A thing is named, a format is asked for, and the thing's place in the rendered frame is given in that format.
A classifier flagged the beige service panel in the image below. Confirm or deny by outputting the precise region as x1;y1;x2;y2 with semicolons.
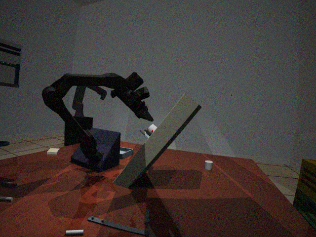
112;94;201;187

